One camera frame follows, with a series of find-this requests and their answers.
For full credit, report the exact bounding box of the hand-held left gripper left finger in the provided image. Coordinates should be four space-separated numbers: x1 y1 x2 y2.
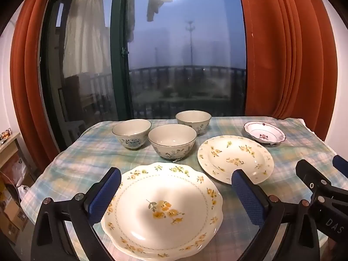
31 167 122 261

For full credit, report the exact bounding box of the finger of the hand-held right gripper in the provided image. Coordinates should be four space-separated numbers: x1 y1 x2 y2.
333 155 348 178
296 159 348 196

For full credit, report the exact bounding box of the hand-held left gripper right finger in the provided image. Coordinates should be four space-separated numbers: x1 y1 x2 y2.
231 169 321 261

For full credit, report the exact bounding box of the round yellow-flower plate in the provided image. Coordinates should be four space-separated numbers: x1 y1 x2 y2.
197 135 274 184

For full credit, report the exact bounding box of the small red-trim plate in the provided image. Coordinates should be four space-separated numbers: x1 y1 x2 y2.
243 121 286 145

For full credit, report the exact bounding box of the large scalloped yellow-flower plate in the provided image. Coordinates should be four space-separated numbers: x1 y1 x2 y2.
101 162 224 253

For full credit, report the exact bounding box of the bowl with blue label print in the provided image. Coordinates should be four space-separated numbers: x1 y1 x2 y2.
112 119 152 149

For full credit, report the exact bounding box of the large floral ceramic bowl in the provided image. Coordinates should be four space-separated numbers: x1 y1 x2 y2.
148 124 197 160

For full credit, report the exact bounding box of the small floral ceramic bowl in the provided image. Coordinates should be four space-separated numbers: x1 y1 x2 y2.
175 110 212 136

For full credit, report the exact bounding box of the plaid tablecloth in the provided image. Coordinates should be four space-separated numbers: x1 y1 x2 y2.
20 117 340 261

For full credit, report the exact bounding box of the cardboard box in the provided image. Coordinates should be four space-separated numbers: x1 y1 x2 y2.
0 190 28 242

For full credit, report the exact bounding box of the wooden balcony cabinet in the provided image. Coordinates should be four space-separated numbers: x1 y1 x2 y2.
64 75 82 120

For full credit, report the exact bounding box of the wooden shelf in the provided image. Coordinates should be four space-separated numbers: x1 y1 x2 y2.
0 132 22 169

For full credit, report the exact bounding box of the orange curtain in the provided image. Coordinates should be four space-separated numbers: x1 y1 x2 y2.
9 0 64 166
236 0 339 142

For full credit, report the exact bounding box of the balcony railing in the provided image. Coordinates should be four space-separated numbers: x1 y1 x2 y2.
128 65 246 115

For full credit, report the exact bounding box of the hanging white garment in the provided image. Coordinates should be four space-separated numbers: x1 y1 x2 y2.
62 0 112 77

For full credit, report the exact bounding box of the hanging grey garment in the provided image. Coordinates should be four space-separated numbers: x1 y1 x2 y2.
147 0 166 22

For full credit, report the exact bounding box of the green window frame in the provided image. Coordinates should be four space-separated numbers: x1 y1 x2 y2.
110 0 136 121

